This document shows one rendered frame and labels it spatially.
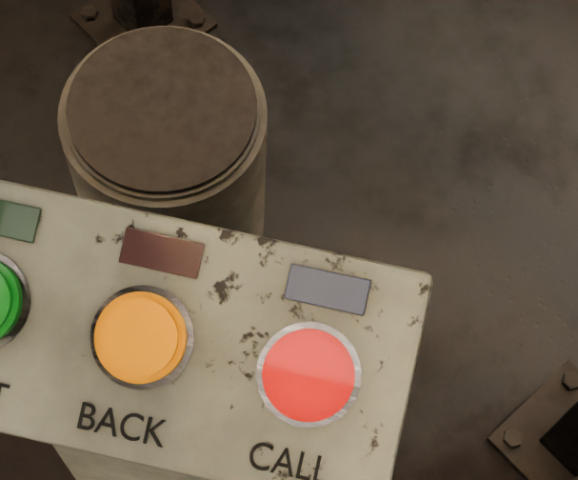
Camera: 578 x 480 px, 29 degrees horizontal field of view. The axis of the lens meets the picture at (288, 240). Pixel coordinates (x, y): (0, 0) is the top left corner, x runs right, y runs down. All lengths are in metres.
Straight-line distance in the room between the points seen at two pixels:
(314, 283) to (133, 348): 0.08
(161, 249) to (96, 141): 0.15
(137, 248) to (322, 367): 0.10
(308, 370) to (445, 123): 0.80
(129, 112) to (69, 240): 0.15
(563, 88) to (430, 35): 0.16
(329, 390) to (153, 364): 0.08
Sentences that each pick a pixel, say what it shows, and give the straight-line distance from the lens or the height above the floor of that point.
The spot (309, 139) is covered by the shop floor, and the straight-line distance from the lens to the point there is 1.22.
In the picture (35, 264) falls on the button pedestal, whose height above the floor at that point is 0.61.
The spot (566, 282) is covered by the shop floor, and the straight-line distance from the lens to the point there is 1.20.
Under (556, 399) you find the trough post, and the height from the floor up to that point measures 0.01.
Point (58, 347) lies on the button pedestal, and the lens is 0.50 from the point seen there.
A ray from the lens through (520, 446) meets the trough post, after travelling 1.12.
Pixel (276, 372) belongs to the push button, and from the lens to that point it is 0.48.
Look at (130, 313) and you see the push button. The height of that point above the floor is 0.61.
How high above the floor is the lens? 1.07
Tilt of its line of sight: 66 degrees down
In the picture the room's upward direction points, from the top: 5 degrees clockwise
